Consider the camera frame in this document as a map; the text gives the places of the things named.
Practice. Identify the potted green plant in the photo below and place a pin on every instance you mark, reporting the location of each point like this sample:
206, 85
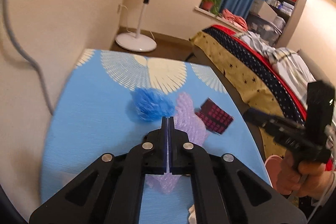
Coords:
211, 6

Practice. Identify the navy star bed sheet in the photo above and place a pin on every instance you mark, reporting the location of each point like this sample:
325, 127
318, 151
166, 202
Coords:
290, 105

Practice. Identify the maroon checkered packet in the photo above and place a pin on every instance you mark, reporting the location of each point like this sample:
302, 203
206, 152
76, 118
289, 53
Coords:
215, 119

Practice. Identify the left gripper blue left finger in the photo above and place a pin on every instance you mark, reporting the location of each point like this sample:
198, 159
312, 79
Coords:
164, 137

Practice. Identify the pink clothes on windowsill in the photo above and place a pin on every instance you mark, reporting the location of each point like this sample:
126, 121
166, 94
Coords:
236, 20

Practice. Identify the purple foam net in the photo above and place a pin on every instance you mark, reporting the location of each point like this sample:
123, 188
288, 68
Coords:
185, 120

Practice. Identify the red blanket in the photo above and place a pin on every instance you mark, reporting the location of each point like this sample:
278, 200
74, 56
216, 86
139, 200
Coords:
262, 56

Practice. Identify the wooden bookshelf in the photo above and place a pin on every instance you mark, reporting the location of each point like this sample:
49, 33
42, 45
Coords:
290, 11

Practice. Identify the plaid light blue quilt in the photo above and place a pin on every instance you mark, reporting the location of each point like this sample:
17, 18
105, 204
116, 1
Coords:
287, 63

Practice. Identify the person's right hand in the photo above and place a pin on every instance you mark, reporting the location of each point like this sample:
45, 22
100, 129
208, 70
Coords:
311, 179

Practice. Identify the blue foam net ball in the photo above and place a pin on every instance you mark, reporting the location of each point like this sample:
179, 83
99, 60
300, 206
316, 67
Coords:
152, 104

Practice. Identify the cardboard box on shelf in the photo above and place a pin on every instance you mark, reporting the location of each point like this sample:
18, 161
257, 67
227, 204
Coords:
263, 10

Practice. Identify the pink plastic trash bin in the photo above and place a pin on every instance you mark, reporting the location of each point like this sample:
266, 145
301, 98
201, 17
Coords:
273, 168

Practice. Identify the yellow star bed skirt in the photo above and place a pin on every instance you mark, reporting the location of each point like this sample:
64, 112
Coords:
245, 87

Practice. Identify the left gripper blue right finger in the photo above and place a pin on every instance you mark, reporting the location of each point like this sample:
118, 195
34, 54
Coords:
171, 145

